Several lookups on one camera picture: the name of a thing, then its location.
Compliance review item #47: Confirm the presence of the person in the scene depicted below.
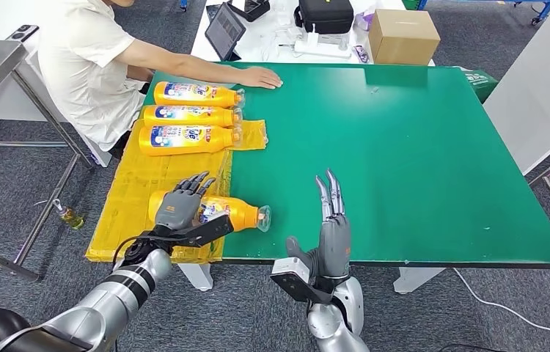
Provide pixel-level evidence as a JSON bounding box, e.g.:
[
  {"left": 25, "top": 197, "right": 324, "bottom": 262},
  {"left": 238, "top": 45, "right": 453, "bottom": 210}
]
[{"left": 37, "top": 0, "right": 285, "bottom": 164}]

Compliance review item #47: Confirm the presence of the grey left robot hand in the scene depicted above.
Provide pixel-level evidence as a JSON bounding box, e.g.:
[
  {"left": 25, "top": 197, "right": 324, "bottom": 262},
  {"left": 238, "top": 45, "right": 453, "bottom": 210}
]
[{"left": 154, "top": 171, "right": 218, "bottom": 232}]

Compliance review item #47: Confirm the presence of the dark tablet on stand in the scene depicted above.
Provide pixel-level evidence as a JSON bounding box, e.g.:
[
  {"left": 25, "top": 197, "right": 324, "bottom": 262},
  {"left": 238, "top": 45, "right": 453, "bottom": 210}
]
[{"left": 205, "top": 2, "right": 247, "bottom": 62}]

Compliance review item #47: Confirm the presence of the white table foot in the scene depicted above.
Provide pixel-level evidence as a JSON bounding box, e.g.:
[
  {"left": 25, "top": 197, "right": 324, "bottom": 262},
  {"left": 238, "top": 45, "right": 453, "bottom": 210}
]
[
  {"left": 392, "top": 267, "right": 446, "bottom": 295},
  {"left": 177, "top": 263, "right": 213, "bottom": 293}
]

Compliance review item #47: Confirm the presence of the person's right hand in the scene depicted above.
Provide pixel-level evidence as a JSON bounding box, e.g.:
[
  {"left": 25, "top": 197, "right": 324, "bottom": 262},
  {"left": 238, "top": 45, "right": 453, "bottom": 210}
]
[{"left": 238, "top": 66, "right": 285, "bottom": 90}]

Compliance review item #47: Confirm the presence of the white table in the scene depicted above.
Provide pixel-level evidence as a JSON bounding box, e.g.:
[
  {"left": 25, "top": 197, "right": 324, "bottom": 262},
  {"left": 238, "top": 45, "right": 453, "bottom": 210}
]
[{"left": 189, "top": 0, "right": 436, "bottom": 67}]

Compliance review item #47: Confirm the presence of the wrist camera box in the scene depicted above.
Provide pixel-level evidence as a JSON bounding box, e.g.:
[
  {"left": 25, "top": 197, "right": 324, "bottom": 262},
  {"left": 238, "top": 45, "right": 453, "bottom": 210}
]
[
  {"left": 270, "top": 257, "right": 334, "bottom": 304},
  {"left": 133, "top": 214, "right": 235, "bottom": 249}
]

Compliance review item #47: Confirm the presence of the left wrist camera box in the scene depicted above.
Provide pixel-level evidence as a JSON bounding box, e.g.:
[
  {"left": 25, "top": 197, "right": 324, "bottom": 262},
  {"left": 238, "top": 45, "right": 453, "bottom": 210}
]
[{"left": 133, "top": 214, "right": 235, "bottom": 249}]

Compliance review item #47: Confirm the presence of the white floor cable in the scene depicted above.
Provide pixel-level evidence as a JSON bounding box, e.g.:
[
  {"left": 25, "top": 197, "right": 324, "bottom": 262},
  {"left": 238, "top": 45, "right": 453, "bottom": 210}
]
[{"left": 452, "top": 268, "right": 550, "bottom": 348}]

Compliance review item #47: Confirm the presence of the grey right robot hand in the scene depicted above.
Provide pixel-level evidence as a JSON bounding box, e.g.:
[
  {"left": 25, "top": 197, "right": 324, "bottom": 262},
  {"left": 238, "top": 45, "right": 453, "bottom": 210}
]
[{"left": 285, "top": 168, "right": 353, "bottom": 282}]

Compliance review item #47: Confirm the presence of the orange detergent bottle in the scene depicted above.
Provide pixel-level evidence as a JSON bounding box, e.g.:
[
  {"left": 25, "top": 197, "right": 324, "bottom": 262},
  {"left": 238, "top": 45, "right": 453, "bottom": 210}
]
[
  {"left": 142, "top": 104, "right": 243, "bottom": 129},
  {"left": 153, "top": 81, "right": 246, "bottom": 109},
  {"left": 147, "top": 189, "right": 272, "bottom": 233},
  {"left": 138, "top": 125, "right": 243, "bottom": 158}
]

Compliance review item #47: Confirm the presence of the green bag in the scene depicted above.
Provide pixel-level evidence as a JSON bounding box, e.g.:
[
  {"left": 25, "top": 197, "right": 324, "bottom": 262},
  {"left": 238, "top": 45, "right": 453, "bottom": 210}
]
[{"left": 455, "top": 67, "right": 499, "bottom": 104}]

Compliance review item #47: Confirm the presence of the small yellow-green bottle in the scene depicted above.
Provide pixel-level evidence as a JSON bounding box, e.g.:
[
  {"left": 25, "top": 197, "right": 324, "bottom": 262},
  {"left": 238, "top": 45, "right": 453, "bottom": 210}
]
[{"left": 52, "top": 198, "right": 85, "bottom": 231}]

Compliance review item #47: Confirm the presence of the brown cardboard box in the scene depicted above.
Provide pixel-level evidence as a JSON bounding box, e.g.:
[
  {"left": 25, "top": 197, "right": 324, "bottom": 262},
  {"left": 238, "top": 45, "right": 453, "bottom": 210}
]
[{"left": 368, "top": 8, "right": 441, "bottom": 67}]

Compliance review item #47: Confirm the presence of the blue metal cart frame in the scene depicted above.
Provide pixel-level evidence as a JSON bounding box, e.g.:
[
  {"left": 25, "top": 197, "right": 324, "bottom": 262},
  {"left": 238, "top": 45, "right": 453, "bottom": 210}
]
[{"left": 416, "top": 0, "right": 550, "bottom": 26}]

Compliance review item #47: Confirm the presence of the yellow taped cardboard sheet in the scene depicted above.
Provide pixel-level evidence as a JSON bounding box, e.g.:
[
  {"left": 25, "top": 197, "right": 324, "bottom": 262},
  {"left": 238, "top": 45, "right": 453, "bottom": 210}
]
[{"left": 85, "top": 104, "right": 268, "bottom": 265}]

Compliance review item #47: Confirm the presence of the white power strip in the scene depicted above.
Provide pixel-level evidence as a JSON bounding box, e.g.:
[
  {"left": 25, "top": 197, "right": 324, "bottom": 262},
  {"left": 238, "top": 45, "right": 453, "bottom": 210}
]
[{"left": 294, "top": 24, "right": 352, "bottom": 59}]

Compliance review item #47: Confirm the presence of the black carry case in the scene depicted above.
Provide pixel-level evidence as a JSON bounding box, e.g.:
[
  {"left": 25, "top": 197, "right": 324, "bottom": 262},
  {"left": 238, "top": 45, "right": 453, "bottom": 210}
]
[{"left": 294, "top": 0, "right": 355, "bottom": 35}]

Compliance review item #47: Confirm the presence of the pale plastic bag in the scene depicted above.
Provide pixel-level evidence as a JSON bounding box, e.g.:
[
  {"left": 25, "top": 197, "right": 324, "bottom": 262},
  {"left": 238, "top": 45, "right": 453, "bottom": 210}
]
[{"left": 353, "top": 7, "right": 378, "bottom": 31}]

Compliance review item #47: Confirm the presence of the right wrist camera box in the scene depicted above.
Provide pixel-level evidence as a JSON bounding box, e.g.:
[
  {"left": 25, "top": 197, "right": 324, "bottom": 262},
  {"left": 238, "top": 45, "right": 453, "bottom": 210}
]
[{"left": 270, "top": 257, "right": 334, "bottom": 304}]

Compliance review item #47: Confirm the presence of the black device box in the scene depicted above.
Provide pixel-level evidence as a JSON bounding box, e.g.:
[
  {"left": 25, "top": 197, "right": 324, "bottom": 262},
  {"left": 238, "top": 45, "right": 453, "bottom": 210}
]
[{"left": 228, "top": 0, "right": 272, "bottom": 23}]

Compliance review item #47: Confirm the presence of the white chair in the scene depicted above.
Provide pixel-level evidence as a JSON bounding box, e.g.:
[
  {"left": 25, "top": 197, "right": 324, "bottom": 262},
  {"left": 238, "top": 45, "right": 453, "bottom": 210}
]
[{"left": 87, "top": 145, "right": 113, "bottom": 169}]

